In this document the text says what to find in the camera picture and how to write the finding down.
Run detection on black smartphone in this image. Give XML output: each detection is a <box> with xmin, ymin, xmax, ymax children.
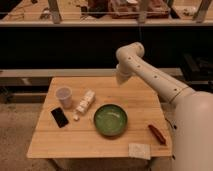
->
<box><xmin>51</xmin><ymin>107</ymin><xmax>69</xmax><ymax>128</ymax></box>

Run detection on wooden table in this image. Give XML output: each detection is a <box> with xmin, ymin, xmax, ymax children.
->
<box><xmin>27</xmin><ymin>77</ymin><xmax>172</xmax><ymax>159</ymax></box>

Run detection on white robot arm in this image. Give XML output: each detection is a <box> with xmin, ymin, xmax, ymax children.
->
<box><xmin>116</xmin><ymin>42</ymin><xmax>213</xmax><ymax>171</ymax></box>

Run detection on wooden workbench shelf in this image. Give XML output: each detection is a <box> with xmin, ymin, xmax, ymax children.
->
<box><xmin>0</xmin><ymin>0</ymin><xmax>213</xmax><ymax>27</ymax></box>

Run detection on green ceramic bowl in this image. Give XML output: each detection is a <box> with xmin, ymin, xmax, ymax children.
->
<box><xmin>93</xmin><ymin>104</ymin><xmax>128</xmax><ymax>136</ymax></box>

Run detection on red-brown pocket knife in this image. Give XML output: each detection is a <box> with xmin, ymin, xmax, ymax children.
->
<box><xmin>148</xmin><ymin>124</ymin><xmax>166</xmax><ymax>145</ymax></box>

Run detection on translucent plastic cup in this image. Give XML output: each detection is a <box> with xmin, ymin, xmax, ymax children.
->
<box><xmin>55</xmin><ymin>87</ymin><xmax>72</xmax><ymax>109</ymax></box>

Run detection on small white cube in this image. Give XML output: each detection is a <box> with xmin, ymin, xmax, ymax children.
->
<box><xmin>73</xmin><ymin>115</ymin><xmax>80</xmax><ymax>121</ymax></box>

